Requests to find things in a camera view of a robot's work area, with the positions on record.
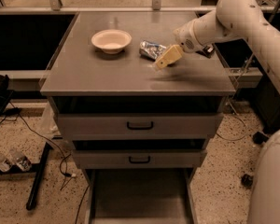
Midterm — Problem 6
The clear water bottle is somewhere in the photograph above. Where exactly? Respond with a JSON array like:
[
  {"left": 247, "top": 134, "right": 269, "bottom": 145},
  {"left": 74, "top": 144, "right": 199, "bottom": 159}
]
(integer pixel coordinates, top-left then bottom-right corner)
[
  {"left": 0, "top": 153, "right": 12, "bottom": 173},
  {"left": 9, "top": 148, "right": 32, "bottom": 172}
]

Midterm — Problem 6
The black office chair base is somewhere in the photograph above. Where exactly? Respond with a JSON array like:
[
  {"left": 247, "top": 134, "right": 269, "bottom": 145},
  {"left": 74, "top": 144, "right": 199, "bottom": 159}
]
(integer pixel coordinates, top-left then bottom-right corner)
[{"left": 241, "top": 132, "right": 269, "bottom": 189}]

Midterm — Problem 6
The dark snack bar package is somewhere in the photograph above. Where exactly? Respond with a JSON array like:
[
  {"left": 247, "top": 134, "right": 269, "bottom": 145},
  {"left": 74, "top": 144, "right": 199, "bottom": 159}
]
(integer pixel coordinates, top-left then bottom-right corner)
[{"left": 203, "top": 46, "right": 215, "bottom": 58}]

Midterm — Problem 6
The top grey drawer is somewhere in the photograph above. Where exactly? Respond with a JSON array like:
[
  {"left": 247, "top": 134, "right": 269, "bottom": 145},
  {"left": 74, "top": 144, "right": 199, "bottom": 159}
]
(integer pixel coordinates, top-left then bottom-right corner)
[{"left": 50, "top": 96, "right": 224, "bottom": 141}]

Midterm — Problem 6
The grey drawer cabinet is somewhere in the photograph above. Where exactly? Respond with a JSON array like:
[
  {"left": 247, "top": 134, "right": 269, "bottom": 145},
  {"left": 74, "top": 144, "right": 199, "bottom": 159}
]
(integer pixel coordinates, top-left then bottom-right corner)
[{"left": 40, "top": 10, "right": 237, "bottom": 224}]

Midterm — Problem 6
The bottom grey drawer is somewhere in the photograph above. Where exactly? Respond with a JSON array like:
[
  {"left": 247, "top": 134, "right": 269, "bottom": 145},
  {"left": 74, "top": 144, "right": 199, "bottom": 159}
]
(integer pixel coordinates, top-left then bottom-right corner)
[{"left": 83, "top": 169, "right": 198, "bottom": 224}]

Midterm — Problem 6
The right clear water bottle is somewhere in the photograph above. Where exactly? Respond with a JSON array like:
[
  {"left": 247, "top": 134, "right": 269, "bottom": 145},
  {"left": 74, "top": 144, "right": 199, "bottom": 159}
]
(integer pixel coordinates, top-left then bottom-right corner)
[{"left": 9, "top": 148, "right": 32, "bottom": 172}]

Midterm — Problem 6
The middle grey drawer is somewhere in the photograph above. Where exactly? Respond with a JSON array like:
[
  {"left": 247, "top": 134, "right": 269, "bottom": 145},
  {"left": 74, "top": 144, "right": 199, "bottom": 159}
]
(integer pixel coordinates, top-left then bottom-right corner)
[{"left": 73, "top": 139, "right": 206, "bottom": 169}]

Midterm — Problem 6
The black floor stand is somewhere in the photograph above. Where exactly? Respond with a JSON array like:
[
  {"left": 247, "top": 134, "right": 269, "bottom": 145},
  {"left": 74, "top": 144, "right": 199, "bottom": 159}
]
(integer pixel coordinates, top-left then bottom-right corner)
[{"left": 0, "top": 139, "right": 59, "bottom": 211}]

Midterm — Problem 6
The grey drawer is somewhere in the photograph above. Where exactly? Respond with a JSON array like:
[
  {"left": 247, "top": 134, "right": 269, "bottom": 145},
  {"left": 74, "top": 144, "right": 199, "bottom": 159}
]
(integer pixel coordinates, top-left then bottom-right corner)
[
  {"left": 73, "top": 139, "right": 206, "bottom": 169},
  {"left": 50, "top": 96, "right": 224, "bottom": 141},
  {"left": 83, "top": 169, "right": 198, "bottom": 224}
]

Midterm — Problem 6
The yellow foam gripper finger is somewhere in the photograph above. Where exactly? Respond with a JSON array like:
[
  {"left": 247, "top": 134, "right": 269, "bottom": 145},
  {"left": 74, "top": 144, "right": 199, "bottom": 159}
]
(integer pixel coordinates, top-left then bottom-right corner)
[{"left": 154, "top": 45, "right": 183, "bottom": 70}]

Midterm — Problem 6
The black floor cable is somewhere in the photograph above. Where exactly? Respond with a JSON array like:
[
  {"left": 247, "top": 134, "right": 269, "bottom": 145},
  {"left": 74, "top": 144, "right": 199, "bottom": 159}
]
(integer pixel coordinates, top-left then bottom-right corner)
[{"left": 0, "top": 87, "right": 91, "bottom": 224}]

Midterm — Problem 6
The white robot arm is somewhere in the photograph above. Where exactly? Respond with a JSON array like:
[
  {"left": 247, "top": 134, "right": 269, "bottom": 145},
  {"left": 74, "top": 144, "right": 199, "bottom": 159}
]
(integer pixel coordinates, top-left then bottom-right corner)
[{"left": 154, "top": 0, "right": 280, "bottom": 224}]

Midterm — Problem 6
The white paper bowl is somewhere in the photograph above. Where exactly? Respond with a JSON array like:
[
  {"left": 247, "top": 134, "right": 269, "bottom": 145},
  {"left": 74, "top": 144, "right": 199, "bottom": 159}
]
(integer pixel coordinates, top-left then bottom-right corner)
[{"left": 91, "top": 29, "right": 132, "bottom": 54}]

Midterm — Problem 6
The left clear water bottle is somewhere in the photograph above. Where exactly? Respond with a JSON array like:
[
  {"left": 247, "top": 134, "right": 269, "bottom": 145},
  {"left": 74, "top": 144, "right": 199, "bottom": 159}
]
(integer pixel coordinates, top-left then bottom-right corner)
[{"left": 0, "top": 153, "right": 12, "bottom": 173}]

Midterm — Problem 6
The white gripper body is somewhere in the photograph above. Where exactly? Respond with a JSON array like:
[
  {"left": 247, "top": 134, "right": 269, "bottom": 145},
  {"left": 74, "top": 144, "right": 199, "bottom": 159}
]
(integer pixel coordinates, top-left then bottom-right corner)
[{"left": 174, "top": 19, "right": 203, "bottom": 53}]

